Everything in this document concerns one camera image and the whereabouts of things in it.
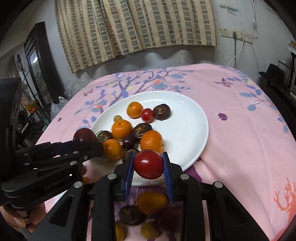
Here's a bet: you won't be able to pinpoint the white power cable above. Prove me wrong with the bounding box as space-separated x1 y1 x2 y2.
226 39 244 67

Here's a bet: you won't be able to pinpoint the white oval plate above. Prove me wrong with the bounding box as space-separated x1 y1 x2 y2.
91 91 209 187

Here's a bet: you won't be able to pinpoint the small orange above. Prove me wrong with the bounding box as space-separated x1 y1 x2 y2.
127 101 144 119

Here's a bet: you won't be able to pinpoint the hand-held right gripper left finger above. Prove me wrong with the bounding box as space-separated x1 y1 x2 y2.
28 152 136 241

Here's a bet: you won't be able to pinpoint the red cherry tomato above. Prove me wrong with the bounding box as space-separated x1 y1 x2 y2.
133 149 164 180
141 108 155 123

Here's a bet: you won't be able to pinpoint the clear plastic bags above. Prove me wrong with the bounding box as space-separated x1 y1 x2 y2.
50 81 81 121

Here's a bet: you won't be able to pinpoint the black desk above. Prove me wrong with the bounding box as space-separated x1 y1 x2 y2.
261 76 296 109

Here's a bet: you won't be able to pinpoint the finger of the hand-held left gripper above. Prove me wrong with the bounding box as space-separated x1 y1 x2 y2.
15 140 77 158
23 142 104 172

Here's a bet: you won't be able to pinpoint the black hat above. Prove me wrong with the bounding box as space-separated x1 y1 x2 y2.
259 64 287 88

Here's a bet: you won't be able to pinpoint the yellow-green tomato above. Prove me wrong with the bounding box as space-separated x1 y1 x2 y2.
141 222 160 238

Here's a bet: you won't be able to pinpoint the pink deer-print tablecloth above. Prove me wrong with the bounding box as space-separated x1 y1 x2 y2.
36 62 296 241

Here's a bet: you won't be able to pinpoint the white wall socket strip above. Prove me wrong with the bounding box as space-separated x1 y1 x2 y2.
232 31 253 44

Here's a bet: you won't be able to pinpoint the small yellow-green citrus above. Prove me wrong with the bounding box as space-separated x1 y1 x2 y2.
115 222 127 241

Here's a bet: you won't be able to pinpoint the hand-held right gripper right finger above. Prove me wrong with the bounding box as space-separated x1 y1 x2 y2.
162 152 270 241

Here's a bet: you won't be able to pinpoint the person's left hand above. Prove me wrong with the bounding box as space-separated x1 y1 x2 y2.
0 201 47 234

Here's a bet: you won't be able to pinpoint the large orange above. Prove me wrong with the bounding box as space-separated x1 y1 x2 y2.
140 130 163 154

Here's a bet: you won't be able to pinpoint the cluttered metal rack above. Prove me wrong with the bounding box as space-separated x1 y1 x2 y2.
21 93 47 130

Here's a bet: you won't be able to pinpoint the beige checked curtain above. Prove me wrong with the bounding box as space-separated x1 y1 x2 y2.
54 0 217 74

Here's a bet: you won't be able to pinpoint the smooth dark purple plum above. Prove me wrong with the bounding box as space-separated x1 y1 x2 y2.
73 128 97 145

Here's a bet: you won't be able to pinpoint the dark red plum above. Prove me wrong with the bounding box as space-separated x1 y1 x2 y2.
122 135 137 150

